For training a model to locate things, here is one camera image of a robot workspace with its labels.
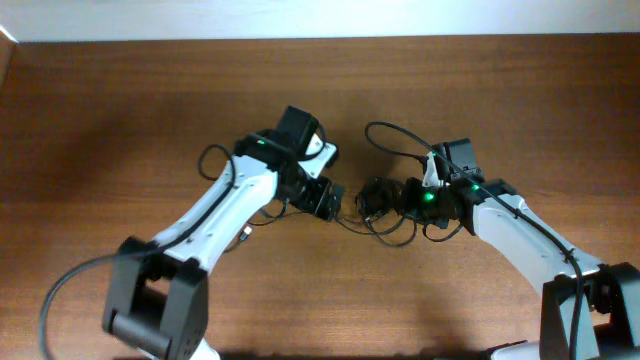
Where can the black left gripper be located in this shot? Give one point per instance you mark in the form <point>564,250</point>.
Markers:
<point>311,199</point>

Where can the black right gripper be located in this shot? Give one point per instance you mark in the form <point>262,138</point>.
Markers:
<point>413,186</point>

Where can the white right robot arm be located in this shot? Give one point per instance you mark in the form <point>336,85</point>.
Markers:
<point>590,310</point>

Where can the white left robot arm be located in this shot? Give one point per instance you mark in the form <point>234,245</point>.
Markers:
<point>158,295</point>

